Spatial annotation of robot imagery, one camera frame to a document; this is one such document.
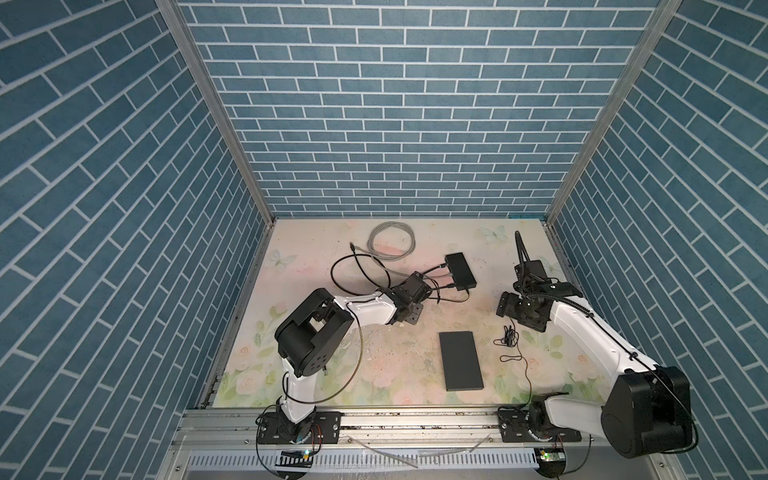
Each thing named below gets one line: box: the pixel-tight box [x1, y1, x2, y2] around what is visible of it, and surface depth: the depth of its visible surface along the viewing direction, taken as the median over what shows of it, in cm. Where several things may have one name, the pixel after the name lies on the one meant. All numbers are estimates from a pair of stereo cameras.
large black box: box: [439, 331, 484, 391], surface depth 84 cm
